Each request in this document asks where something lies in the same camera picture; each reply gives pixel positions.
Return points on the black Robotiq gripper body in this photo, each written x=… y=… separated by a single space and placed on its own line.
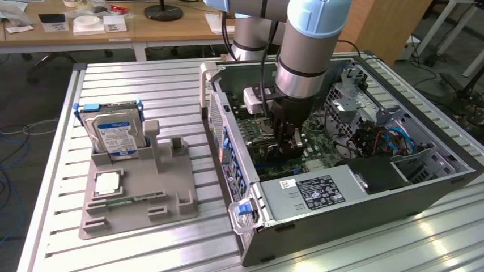
x=292 y=110

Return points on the Nvidia graphics card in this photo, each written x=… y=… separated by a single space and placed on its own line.
x=272 y=155

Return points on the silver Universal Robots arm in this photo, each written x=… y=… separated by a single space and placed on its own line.
x=306 y=51

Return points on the CPU socket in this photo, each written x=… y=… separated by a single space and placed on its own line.
x=263 y=129

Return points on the green Dell motherboard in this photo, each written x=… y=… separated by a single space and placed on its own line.
x=322 y=141

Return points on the black installed RAM stick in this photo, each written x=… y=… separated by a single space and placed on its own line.
x=260 y=144

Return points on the silver chipset heat sink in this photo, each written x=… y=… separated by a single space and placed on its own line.
x=315 y=165

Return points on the silver disk bay cage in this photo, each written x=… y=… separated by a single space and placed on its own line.
x=346 y=109

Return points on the grey power supply unit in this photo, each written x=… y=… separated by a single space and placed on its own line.
x=280 y=198

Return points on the open dark grey PC case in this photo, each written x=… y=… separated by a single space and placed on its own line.
x=340 y=215

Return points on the white booklet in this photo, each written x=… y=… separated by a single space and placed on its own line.
x=215 y=25

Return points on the wooden cabinet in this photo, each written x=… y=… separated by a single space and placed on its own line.
x=378 y=28

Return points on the hard disk with blue carrier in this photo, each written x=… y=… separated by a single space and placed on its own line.
x=114 y=136

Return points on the green RAM stick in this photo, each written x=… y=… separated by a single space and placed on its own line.
x=124 y=200

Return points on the black round lamp base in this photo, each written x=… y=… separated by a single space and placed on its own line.
x=163 y=12

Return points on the grey parts rack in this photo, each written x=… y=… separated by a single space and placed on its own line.
x=136 y=218

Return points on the silver CPU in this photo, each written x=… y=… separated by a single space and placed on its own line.
x=107 y=183

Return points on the small white labelled box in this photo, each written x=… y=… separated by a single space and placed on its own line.
x=114 y=24

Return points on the red packet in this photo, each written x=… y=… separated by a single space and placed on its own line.
x=118 y=9

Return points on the white box with tape roll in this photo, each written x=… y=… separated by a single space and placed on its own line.
x=88 y=25

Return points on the black office chair base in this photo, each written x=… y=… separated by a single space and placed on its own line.
x=38 y=68

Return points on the wooden desk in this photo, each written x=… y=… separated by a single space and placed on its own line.
x=46 y=38

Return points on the black and white box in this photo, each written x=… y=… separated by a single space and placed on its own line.
x=54 y=22

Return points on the white paper tag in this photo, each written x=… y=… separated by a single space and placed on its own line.
x=19 y=29

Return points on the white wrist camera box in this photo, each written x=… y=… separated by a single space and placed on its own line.
x=254 y=102

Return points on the white desk frame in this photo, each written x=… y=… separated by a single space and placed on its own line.
x=442 y=28

